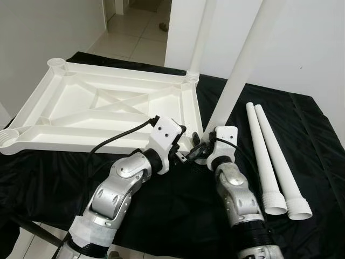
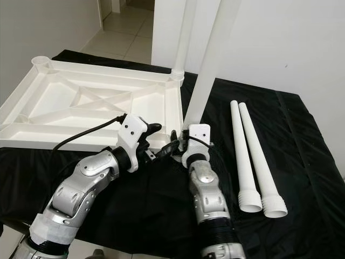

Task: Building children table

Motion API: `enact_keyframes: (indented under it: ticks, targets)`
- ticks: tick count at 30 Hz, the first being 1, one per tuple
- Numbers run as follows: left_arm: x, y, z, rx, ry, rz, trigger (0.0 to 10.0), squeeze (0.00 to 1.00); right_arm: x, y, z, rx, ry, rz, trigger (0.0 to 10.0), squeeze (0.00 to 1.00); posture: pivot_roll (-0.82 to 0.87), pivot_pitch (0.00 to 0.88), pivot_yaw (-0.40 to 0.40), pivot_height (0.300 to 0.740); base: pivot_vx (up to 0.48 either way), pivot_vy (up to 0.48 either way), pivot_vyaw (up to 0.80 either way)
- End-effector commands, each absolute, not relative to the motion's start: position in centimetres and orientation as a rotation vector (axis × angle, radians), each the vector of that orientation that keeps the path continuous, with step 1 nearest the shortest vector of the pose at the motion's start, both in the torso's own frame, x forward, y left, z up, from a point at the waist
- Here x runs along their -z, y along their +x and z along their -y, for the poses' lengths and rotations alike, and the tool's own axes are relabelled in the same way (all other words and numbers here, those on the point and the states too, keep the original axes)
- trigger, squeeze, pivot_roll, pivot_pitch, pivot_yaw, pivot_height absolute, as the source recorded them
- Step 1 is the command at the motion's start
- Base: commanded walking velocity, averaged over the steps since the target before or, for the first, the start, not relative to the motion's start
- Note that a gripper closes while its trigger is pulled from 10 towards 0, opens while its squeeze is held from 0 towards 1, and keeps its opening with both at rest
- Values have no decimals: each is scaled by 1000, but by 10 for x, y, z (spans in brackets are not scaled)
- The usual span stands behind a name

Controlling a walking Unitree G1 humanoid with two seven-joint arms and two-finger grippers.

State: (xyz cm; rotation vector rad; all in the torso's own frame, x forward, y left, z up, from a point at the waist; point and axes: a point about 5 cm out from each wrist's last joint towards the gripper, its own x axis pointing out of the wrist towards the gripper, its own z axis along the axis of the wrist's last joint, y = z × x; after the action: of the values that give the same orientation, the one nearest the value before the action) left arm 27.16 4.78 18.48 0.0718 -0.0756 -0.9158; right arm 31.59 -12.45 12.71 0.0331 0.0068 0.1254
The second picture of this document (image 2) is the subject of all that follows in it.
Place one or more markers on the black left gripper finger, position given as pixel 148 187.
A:
pixel 161 153
pixel 152 128

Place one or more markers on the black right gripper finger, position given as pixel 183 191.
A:
pixel 176 139

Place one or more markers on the white tapered plastic table leg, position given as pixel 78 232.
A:
pixel 260 162
pixel 210 65
pixel 183 38
pixel 242 151

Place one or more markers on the white plastic table top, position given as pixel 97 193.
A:
pixel 54 102

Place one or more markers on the black table cloth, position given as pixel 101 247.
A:
pixel 312 162

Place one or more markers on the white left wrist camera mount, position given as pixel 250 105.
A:
pixel 133 140

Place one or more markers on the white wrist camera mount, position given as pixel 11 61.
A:
pixel 195 154
pixel 133 140

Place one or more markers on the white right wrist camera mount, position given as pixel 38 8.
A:
pixel 195 154

